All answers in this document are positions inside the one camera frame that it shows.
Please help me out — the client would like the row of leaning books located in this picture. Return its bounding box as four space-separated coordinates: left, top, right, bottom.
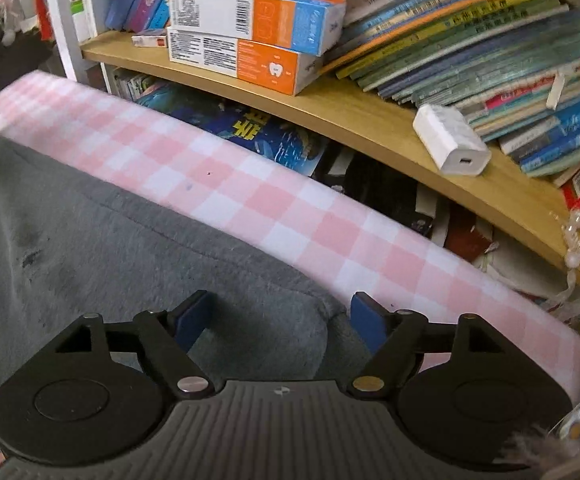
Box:
105 0 580 211

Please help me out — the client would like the orange white box tooth print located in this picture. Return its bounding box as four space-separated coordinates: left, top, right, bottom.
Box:
166 27 323 97

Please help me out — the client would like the fluffy grey cuff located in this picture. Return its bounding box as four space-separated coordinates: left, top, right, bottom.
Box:
500 400 580 480

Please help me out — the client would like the small red white box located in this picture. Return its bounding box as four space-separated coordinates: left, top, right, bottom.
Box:
131 30 169 49

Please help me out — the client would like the grey sweatshirt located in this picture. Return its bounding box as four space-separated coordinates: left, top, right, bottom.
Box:
0 130 371 401

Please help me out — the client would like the pink checked cartoon desk mat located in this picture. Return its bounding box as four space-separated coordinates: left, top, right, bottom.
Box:
0 71 580 466

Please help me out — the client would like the black bag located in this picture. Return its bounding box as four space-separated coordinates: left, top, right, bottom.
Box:
0 20 53 111

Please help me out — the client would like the dark blue cover book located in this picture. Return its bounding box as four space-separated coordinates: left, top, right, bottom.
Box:
135 82 328 177

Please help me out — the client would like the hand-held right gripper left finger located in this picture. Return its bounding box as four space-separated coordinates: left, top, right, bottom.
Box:
52 290 217 401

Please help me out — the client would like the orange white box blue end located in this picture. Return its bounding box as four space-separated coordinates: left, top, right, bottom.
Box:
167 0 347 57

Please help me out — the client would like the wooden bookshelf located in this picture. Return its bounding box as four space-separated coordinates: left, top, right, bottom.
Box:
40 0 580 293

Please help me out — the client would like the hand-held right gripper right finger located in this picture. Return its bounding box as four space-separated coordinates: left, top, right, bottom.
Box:
346 291 507 401

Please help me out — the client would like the red tassel ornament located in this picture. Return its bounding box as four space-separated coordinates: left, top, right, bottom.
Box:
29 0 55 42

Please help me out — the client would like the white charger plug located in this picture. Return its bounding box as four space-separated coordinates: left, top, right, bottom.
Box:
412 104 492 177

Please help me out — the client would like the clear bead string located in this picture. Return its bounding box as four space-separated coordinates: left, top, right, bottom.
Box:
550 205 580 306

